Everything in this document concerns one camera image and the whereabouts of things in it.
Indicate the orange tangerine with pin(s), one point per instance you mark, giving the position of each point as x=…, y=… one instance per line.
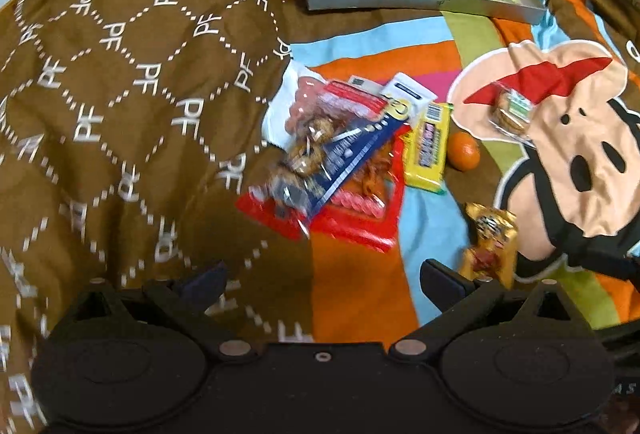
x=463, y=151

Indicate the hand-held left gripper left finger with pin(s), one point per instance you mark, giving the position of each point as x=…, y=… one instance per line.
x=205, y=283

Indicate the brown patterned blanket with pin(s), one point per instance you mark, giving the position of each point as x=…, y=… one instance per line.
x=125, y=113

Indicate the blue snack packet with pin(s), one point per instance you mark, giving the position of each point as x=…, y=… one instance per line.
x=350, y=148

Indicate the colourful cartoon printed blanket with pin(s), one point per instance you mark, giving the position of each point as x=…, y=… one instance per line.
x=575, y=123

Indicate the yellow snack packet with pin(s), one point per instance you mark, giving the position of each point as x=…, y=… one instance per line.
x=427, y=148

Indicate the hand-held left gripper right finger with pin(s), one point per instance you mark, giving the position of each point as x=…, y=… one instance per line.
x=441, y=276

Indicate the white snack packet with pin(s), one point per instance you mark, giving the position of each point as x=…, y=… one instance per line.
x=407, y=96

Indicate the round cookie packet green label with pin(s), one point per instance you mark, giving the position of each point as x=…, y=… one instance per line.
x=510, y=113

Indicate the gold candy packet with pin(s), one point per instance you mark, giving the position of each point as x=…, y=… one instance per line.
x=487, y=239

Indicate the red twisted snack packet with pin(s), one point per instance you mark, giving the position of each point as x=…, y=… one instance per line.
x=360, y=224

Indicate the white pink sausage packet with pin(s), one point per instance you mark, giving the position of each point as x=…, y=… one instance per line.
x=305, y=103

